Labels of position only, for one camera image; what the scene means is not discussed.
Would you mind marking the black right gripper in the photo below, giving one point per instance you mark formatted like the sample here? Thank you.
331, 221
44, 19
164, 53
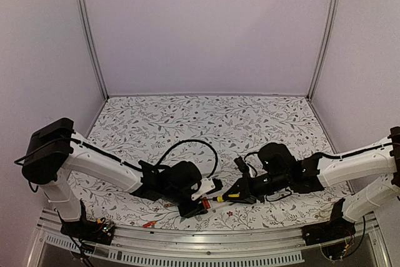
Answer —
245, 184

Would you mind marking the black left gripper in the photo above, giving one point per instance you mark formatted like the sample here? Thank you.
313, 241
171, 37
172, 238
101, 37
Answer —
193, 211

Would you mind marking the red orange battery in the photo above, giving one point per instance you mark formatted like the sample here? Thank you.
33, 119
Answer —
205, 203

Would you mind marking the yellow handled screwdriver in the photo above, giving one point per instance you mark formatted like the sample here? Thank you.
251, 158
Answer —
224, 198

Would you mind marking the red gold battery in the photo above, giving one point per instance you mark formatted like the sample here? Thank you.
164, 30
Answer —
150, 224

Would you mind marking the white remote with green logo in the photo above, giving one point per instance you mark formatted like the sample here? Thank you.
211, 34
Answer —
203, 209

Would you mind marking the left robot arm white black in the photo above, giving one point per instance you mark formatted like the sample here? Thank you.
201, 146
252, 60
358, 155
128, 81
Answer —
57, 147

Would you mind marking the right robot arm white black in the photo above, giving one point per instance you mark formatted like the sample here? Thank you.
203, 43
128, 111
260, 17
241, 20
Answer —
320, 171

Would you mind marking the floral patterned table mat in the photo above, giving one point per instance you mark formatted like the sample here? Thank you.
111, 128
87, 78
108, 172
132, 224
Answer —
210, 131

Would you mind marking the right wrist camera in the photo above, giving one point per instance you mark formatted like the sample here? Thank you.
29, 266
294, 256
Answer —
244, 168

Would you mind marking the front aluminium rail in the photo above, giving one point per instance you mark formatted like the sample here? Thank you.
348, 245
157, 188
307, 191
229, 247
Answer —
136, 246

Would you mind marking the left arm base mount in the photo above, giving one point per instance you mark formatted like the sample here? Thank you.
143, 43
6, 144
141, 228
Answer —
92, 231

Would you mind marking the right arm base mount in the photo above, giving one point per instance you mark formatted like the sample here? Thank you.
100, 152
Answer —
327, 231

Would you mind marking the right aluminium frame post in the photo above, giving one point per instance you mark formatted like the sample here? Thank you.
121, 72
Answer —
323, 49

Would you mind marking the aluminium frame post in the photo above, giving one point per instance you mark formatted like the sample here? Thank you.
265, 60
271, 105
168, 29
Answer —
91, 48
323, 49

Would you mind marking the left aluminium frame post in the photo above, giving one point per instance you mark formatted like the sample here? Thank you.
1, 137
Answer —
91, 48

